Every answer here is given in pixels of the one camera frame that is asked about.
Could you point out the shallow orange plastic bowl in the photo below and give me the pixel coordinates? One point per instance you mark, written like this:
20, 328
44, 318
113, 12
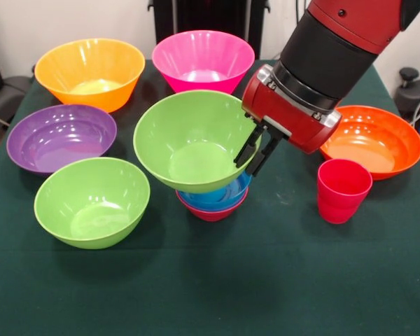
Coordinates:
378, 147

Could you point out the large pink plastic bowl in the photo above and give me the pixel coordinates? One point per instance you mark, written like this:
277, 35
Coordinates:
203, 52

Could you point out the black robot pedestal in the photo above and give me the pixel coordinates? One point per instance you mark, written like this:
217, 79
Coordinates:
203, 15

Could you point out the small blue plastic bowl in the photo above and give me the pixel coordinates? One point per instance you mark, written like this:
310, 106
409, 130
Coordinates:
203, 202

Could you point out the light green plastic bowl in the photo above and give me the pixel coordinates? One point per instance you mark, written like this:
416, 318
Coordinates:
91, 199
182, 140

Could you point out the red plastic cup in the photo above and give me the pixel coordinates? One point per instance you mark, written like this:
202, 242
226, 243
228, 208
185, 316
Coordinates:
339, 203

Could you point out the black floor stand base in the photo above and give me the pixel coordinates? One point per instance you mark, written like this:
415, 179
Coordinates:
413, 94

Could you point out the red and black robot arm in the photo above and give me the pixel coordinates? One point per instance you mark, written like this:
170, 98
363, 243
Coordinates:
322, 52

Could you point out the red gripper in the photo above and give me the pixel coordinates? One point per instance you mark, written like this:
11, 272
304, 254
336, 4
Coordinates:
283, 112

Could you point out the dark green table cloth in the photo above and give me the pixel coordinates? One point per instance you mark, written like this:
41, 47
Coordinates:
210, 280

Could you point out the large yellow-orange plastic bowl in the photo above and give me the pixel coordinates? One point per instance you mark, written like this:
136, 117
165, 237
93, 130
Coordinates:
91, 59

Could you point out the small red plastic bowl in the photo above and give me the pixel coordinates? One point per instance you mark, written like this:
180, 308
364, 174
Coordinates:
211, 215

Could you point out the shallow purple plastic bowl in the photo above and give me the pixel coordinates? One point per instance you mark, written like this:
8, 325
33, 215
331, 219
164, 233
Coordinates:
59, 136

